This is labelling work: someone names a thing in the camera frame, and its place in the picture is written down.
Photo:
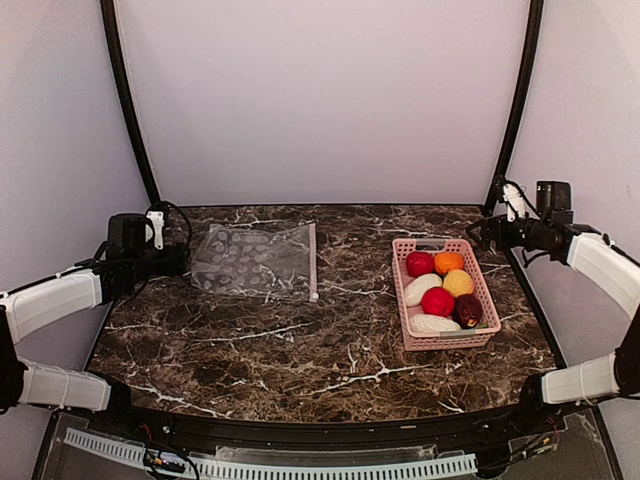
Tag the clear zip top bag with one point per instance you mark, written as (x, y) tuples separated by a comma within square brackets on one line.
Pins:
[(252, 263)]

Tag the red toy pepper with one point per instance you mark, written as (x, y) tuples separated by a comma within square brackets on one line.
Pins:
[(419, 263)]

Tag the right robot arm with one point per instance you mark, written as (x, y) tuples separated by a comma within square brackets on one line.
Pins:
[(547, 228)]

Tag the white slotted cable duct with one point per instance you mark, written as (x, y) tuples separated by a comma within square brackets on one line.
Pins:
[(247, 463)]

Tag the orange toy tangerine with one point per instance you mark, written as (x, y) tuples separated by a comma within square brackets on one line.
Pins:
[(446, 262)]

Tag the yellow toy fruit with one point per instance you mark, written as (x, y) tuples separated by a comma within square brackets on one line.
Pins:
[(458, 282)]

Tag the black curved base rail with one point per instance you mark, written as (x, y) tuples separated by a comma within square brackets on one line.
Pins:
[(303, 407)]

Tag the black frame post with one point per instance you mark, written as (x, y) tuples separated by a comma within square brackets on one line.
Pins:
[(125, 97), (525, 71)]

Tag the dark red toy fruit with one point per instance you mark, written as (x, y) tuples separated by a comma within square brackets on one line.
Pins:
[(468, 311)]

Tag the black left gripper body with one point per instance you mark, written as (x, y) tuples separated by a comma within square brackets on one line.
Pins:
[(142, 264)]

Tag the right black frame post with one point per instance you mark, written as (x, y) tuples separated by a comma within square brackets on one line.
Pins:
[(525, 71)]

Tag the left black frame post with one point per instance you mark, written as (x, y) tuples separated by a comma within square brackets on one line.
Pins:
[(125, 97)]

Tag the white toy vegetable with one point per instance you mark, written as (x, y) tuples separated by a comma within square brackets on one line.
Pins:
[(415, 290), (425, 323)]

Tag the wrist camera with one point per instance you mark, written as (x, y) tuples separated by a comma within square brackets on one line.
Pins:
[(155, 223), (514, 200)]

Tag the red toy apple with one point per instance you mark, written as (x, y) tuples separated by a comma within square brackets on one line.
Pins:
[(438, 301)]

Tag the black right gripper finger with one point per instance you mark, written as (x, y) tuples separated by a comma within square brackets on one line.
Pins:
[(485, 223), (483, 237)]

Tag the pink plastic basket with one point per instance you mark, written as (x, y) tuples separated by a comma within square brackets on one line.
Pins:
[(465, 338)]

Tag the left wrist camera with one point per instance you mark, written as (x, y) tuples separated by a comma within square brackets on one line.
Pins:
[(155, 223)]

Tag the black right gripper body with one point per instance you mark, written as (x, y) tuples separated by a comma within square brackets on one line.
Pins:
[(507, 240)]

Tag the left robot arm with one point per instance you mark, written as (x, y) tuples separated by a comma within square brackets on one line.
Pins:
[(134, 252)]

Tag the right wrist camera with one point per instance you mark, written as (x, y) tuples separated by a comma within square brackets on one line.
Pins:
[(514, 200)]

